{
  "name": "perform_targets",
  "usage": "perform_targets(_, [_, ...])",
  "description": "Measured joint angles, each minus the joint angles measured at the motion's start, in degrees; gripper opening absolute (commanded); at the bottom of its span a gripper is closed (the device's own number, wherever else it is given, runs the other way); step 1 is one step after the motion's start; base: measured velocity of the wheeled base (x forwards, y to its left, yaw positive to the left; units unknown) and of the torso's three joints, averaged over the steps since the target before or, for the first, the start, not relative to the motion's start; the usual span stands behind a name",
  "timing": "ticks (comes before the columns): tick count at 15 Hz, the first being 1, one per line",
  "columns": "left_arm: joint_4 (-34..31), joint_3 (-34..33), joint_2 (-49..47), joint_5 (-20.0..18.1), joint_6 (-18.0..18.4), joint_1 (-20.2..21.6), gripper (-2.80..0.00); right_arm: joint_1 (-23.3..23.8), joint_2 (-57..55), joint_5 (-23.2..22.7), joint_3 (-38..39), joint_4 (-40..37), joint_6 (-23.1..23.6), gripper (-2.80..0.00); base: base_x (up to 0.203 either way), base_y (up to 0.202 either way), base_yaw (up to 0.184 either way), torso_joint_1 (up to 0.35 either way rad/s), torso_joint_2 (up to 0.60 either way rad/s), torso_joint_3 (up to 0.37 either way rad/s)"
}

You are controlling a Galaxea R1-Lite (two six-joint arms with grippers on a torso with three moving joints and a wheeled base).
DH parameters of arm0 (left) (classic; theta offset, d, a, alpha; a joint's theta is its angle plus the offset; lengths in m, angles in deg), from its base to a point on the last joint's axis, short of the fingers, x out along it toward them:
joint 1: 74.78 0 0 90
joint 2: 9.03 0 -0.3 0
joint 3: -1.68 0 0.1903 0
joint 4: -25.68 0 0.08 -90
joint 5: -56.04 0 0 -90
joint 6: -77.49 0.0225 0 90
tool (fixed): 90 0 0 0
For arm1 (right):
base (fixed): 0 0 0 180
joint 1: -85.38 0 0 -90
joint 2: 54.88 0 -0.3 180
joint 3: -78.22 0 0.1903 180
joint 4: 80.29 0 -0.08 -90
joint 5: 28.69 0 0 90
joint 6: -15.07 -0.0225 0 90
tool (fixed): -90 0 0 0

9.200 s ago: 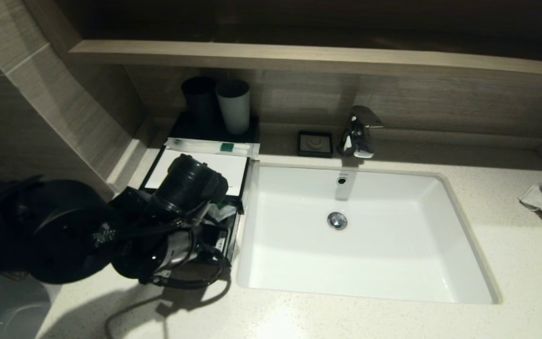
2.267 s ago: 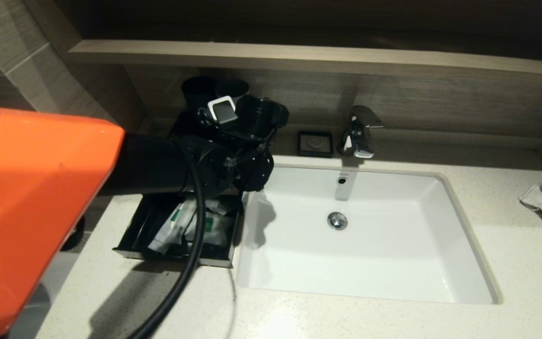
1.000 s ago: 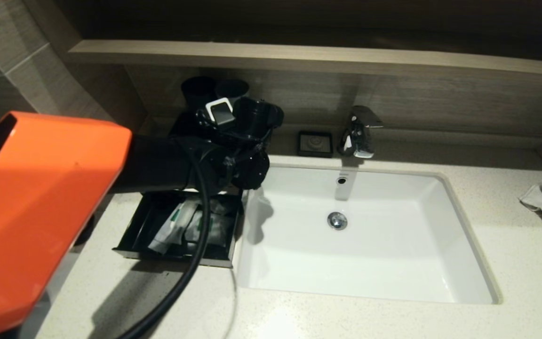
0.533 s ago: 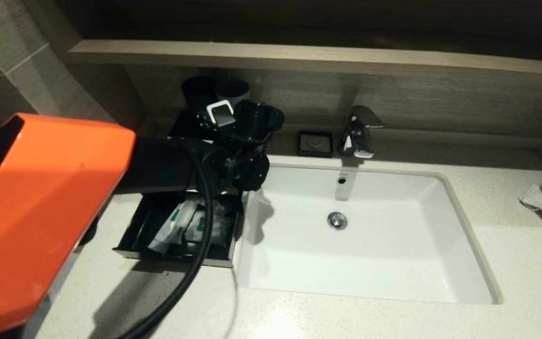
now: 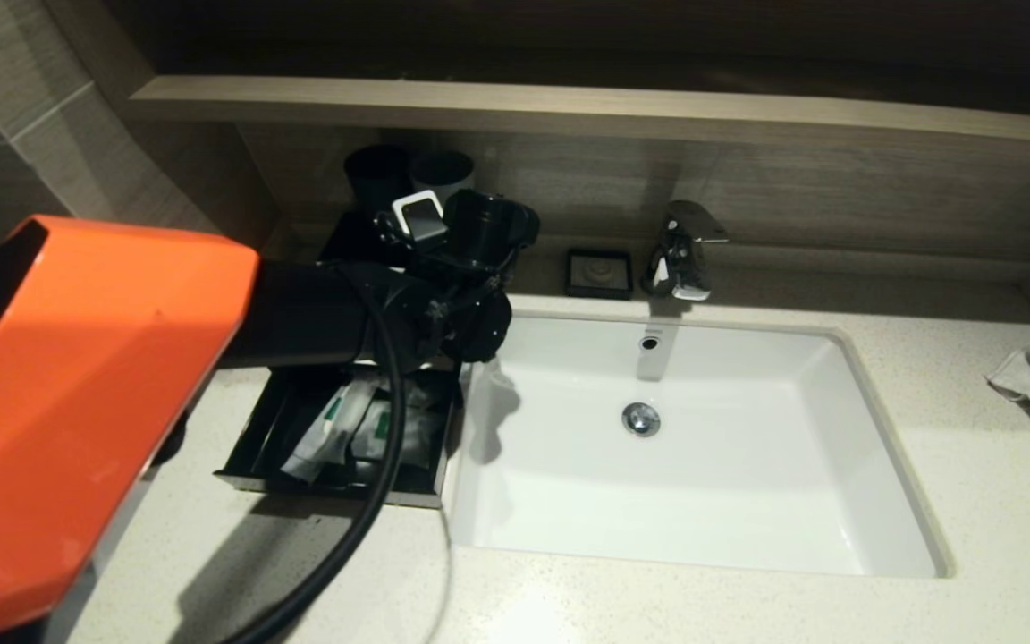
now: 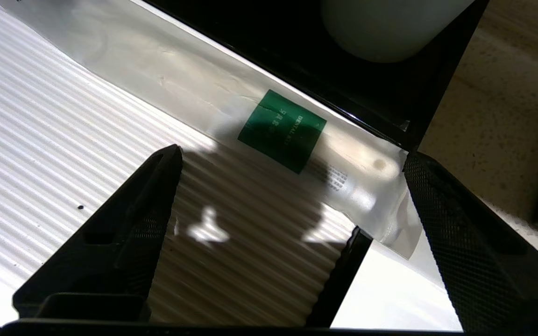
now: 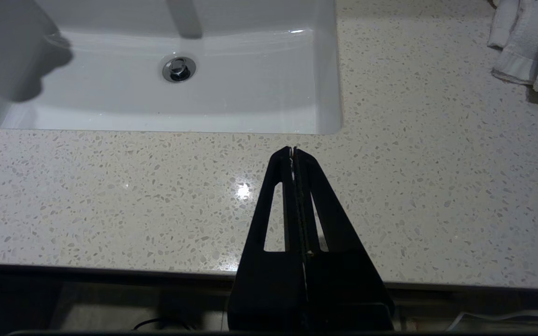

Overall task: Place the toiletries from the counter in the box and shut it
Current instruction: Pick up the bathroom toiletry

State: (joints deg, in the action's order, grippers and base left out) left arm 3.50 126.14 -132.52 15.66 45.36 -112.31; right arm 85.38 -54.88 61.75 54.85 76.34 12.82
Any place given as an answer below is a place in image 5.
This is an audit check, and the long clear packet green label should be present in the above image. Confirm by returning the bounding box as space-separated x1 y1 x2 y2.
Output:
281 377 384 484

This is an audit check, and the chrome sink drain plug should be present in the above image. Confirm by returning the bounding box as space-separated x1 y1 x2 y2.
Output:
621 402 662 438

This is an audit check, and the small packet green label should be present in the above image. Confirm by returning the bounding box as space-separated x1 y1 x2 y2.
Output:
350 398 395 463
403 371 458 448

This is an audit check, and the white cup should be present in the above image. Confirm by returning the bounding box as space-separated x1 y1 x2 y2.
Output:
409 150 477 205

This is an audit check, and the black square soap dish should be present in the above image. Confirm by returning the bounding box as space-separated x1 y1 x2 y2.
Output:
565 248 634 301

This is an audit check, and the glossy black unlined drawer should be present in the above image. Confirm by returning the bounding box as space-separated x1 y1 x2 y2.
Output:
214 367 464 509

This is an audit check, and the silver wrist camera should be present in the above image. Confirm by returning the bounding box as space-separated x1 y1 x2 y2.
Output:
390 189 450 245

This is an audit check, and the wooden wall shelf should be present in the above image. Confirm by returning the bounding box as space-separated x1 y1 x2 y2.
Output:
126 75 1030 148

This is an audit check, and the dark metal cup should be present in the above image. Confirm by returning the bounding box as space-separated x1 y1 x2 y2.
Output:
343 145 415 214

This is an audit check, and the white ceramic sink basin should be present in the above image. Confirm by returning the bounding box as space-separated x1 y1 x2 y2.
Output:
449 309 956 580

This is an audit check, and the chrome sink faucet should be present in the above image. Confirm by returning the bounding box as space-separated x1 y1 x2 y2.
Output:
639 200 730 302

